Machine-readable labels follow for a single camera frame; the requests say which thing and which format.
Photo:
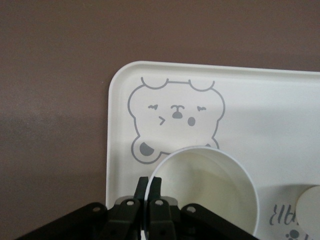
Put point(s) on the white plastic cup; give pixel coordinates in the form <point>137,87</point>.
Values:
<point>212,187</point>
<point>311,205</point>

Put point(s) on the cream tray with bear print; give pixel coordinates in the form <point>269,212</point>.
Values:
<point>250,112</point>

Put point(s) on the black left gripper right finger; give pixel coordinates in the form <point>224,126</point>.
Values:
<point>160,217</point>

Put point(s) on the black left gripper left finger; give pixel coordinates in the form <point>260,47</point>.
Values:
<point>127,215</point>

